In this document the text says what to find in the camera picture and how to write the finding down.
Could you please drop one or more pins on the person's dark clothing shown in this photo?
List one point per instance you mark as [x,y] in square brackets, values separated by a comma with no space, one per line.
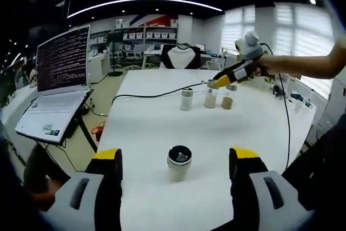
[321,174]

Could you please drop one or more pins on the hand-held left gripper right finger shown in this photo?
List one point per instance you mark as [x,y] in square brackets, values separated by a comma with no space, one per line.
[259,198]

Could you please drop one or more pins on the seasoning bottle with beige powder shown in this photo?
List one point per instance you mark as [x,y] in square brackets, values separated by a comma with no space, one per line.
[178,166]

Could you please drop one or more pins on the black laptop stand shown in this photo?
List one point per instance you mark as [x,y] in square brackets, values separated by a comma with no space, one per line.
[86,133]

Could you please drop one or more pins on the white cabinet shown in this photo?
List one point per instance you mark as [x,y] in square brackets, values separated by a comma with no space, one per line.
[98,67]

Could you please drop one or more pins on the large seasoning bottle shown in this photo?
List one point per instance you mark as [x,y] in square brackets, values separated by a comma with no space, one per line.
[210,99]

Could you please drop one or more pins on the seasoning bottle with white powder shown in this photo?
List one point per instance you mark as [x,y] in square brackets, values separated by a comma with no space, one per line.
[186,102]

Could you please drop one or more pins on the wide window blind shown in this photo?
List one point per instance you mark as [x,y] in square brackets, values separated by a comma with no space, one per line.
[297,25]

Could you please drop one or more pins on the black floor stand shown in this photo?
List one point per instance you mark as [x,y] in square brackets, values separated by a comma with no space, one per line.
[114,60]

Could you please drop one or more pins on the white office chair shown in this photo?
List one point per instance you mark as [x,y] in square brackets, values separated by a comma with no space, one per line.
[132,55]
[215,62]

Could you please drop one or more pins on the narrow window blind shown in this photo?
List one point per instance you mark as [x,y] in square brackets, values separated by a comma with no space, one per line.
[232,22]

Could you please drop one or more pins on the storage shelf with white bins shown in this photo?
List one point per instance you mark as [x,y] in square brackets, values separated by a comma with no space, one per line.
[146,35]

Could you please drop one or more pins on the chair with black-white shirt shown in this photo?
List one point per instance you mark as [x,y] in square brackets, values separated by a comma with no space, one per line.
[179,58]

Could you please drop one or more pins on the person's leg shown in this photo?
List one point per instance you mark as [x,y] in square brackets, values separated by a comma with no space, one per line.
[40,166]

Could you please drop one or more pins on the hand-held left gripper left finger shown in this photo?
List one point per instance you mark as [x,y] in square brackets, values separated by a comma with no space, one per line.
[81,198]

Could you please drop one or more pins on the orange item on floor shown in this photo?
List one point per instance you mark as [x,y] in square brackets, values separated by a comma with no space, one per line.
[98,129]

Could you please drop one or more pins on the person's right hand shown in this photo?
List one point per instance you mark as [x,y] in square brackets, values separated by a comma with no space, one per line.
[266,64]

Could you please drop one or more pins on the small blue object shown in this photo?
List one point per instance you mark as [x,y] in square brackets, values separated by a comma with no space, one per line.
[296,96]

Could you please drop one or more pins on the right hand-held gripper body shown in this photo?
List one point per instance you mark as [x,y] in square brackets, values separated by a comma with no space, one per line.
[250,48]

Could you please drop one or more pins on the seasoning bottle with brown powder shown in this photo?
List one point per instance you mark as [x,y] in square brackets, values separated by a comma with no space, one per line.
[227,102]

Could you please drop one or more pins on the white laptop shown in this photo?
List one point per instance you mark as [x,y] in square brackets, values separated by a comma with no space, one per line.
[62,60]

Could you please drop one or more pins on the black headphones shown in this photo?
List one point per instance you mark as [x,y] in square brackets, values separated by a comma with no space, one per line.
[278,90]

